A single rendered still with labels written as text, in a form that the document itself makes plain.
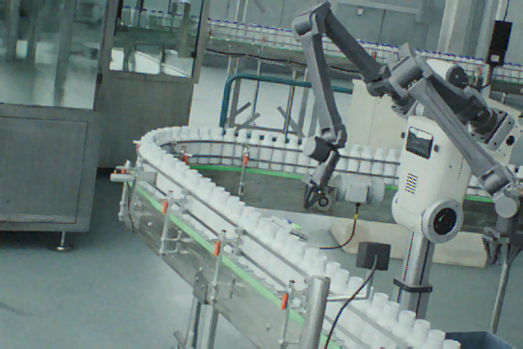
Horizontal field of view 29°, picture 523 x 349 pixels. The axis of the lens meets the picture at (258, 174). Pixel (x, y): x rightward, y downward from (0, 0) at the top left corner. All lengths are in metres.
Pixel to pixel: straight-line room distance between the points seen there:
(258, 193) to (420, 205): 1.42
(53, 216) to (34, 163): 0.36
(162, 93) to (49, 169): 2.38
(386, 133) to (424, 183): 3.76
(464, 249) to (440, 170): 4.19
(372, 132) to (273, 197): 2.50
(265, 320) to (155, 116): 5.48
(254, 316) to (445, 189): 0.79
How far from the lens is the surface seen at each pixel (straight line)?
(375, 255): 1.71
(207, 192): 3.41
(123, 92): 8.17
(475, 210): 4.90
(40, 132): 6.03
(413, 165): 3.38
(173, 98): 8.32
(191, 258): 3.42
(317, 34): 3.24
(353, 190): 4.52
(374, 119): 7.03
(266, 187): 4.61
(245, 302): 3.05
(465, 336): 3.09
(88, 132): 6.11
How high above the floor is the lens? 1.92
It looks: 12 degrees down
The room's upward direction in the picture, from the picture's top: 9 degrees clockwise
